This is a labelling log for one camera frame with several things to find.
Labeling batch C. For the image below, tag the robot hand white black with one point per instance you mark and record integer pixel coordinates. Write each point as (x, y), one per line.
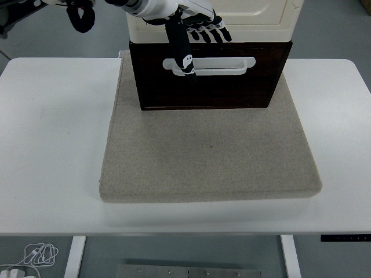
(179, 37)

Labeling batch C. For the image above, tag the dark wooden drawer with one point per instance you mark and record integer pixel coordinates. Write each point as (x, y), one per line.
(150, 69)

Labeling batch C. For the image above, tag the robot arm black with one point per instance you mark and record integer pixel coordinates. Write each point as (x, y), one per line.
(84, 20)

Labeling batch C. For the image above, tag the dark wooden drawer case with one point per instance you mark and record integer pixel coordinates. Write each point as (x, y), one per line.
(203, 92)

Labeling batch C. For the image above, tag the cream cabinet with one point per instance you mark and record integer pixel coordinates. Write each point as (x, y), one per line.
(261, 29)

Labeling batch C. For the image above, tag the beige grey mat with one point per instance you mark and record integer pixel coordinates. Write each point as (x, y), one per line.
(203, 159)

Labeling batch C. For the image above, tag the brown cardboard box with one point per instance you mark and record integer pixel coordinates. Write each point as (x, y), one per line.
(366, 5)

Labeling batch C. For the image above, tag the white table leg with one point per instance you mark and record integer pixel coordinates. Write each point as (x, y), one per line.
(74, 257)
(291, 257)

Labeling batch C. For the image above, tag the black table control panel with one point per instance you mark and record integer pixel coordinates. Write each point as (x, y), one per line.
(345, 238)

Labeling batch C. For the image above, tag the white charger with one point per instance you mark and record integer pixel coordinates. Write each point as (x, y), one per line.
(17, 273)

